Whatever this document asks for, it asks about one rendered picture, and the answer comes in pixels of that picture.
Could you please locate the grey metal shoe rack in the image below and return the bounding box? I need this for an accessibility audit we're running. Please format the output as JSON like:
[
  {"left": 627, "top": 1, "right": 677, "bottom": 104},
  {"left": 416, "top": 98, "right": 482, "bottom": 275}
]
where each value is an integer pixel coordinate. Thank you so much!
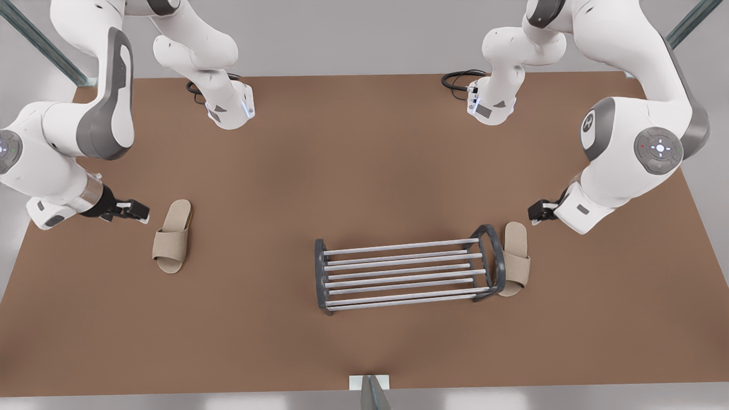
[{"left": 314, "top": 224, "right": 507, "bottom": 315}]

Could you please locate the beige open-toe slipper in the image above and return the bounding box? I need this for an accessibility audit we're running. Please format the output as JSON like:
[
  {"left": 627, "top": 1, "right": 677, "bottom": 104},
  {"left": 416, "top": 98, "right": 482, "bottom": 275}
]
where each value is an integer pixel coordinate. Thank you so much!
[
  {"left": 151, "top": 199, "right": 194, "bottom": 274},
  {"left": 496, "top": 221, "right": 532, "bottom": 298}
]

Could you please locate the black cable loop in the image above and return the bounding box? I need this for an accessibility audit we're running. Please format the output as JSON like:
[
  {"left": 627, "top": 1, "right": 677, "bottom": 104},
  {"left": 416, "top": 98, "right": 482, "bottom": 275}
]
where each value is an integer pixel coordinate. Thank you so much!
[
  {"left": 441, "top": 69, "right": 489, "bottom": 104},
  {"left": 186, "top": 73, "right": 243, "bottom": 106}
]

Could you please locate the silver frame post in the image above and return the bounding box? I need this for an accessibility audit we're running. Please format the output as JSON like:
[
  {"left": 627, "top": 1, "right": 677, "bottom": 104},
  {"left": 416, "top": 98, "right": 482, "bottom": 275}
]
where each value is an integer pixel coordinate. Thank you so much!
[
  {"left": 348, "top": 374, "right": 392, "bottom": 410},
  {"left": 665, "top": 0, "right": 724, "bottom": 50},
  {"left": 0, "top": 0, "right": 90, "bottom": 87}
]

